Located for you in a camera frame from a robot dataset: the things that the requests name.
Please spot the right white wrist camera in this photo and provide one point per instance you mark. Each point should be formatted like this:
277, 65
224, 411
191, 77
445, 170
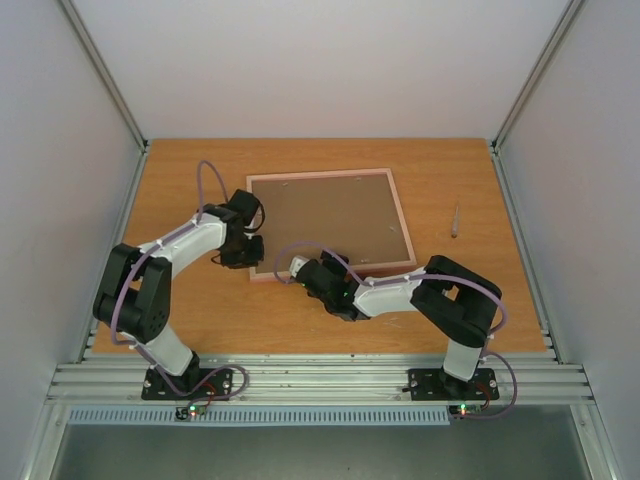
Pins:
296, 264

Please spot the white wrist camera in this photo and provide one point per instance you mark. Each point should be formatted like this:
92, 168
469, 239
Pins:
296, 264
257, 221

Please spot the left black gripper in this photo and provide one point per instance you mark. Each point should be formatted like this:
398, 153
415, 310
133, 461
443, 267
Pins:
258, 256

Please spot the pink photo frame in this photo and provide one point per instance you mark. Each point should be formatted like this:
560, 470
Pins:
356, 213

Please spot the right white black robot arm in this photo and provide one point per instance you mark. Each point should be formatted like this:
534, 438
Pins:
458, 302

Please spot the right aluminium corner post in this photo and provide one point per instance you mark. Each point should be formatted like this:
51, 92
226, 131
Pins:
563, 25

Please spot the aluminium corner post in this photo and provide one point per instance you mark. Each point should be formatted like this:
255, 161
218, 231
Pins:
89, 46
563, 25

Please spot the left small circuit board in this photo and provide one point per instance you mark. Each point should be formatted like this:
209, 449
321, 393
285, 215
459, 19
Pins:
189, 413

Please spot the grey slotted cable duct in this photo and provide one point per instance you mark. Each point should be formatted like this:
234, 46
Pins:
264, 416

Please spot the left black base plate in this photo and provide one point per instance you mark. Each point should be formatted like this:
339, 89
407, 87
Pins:
199, 383

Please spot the clear plastic screwdriver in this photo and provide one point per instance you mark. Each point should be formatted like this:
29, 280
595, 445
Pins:
455, 222

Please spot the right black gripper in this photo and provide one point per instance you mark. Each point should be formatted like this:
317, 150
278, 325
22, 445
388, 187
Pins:
316, 275

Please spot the aluminium rail base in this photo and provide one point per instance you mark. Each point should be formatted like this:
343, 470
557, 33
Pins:
338, 379

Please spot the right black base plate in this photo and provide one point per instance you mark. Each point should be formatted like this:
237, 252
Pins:
432, 384

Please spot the small circuit board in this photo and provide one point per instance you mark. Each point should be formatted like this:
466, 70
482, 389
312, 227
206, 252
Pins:
465, 410
189, 413

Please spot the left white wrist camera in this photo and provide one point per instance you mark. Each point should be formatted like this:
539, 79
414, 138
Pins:
257, 221

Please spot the left aluminium corner post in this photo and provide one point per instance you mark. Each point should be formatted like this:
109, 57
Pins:
89, 46

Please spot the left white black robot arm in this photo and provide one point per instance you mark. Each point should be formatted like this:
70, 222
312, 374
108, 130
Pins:
134, 295

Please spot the right small circuit board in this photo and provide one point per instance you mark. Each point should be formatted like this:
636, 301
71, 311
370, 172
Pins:
465, 410

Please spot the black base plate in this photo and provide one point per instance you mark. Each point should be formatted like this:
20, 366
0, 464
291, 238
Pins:
432, 384
199, 383

